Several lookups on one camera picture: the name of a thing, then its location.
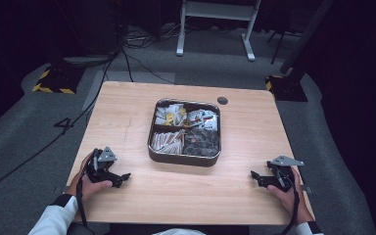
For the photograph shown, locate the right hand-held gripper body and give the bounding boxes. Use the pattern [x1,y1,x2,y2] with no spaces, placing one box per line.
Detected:
[262,155,305,192]

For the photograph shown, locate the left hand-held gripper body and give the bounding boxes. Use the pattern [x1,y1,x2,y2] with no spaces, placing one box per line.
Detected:
[83,146,123,184]

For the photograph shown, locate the dark brown compartment box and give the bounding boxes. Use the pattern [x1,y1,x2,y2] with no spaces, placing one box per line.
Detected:
[147,97,222,168]

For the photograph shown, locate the clear plastic box lid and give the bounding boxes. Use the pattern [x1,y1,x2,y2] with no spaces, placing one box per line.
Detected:
[148,97,222,160]

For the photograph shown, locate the person's left hand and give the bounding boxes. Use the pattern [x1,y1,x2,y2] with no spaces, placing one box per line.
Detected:
[66,153,114,206]

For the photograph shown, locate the person's right hand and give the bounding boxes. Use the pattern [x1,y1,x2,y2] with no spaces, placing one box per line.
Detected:
[266,166,315,225]

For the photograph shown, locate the pile of brown stick sachets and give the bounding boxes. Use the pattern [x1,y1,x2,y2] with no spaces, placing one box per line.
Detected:
[150,129,186,156]

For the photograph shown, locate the pile of dark grey packets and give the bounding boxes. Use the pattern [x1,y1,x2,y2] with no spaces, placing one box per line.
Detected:
[183,128,220,158]

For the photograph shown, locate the person's white clothing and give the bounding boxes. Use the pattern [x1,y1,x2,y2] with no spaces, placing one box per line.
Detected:
[151,227,207,235]

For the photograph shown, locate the pile of white yellow packets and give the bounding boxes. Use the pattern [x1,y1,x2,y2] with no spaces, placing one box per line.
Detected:
[155,103,188,127]

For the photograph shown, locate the pile of white red packets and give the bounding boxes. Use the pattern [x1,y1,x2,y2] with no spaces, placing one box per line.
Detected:
[186,109,219,131]

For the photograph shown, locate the black yellow striped base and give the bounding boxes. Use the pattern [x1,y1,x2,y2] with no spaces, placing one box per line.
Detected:
[31,63,86,96]
[264,74,308,103]

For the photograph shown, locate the grey flat floor base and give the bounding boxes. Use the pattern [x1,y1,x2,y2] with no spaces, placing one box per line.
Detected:
[63,56,116,68]

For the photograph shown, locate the black tripod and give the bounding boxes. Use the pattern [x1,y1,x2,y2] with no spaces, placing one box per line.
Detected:
[267,27,303,66]

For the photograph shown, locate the dark slanted pole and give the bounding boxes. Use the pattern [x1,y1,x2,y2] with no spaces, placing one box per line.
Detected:
[278,0,336,75]

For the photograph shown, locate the white metal stand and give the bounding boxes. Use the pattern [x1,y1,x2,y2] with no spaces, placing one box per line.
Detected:
[175,0,262,63]

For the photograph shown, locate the right hand-held gripper cable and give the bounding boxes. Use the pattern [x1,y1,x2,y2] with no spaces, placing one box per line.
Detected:
[273,165,302,235]

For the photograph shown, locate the hand-held gripper cable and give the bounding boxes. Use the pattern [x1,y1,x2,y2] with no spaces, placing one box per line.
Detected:
[75,163,96,235]
[273,165,302,235]

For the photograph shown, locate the left hand-held gripper cable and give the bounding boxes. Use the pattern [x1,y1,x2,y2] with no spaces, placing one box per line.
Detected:
[75,163,96,235]

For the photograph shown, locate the long black floor cable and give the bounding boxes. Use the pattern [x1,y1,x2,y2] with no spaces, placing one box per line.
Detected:
[0,48,125,200]

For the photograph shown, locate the thin black floor cable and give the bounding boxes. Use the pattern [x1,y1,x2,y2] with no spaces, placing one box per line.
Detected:
[121,48,176,85]

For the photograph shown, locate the bundle of floor cables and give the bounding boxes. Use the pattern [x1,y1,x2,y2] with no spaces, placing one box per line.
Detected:
[123,23,184,50]

